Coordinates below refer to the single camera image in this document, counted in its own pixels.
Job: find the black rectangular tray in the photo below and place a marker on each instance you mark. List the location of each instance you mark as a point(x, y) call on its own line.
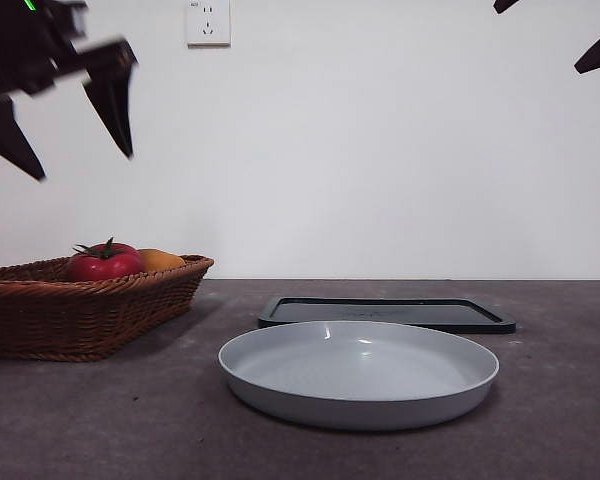
point(430, 312)

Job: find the brown wicker basket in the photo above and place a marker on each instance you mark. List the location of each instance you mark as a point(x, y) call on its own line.
point(80, 320)

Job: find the white wall power socket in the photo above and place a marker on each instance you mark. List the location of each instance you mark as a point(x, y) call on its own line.
point(209, 25)

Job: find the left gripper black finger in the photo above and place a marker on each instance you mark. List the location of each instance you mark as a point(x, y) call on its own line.
point(112, 95)
point(5, 130)

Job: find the grey round plate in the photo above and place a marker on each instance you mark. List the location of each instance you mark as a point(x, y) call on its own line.
point(358, 380)

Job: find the red tomato with green stem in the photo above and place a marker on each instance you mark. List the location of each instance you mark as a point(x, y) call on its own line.
point(105, 266)

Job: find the orange round fruit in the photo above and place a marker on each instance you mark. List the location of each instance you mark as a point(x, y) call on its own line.
point(161, 260)

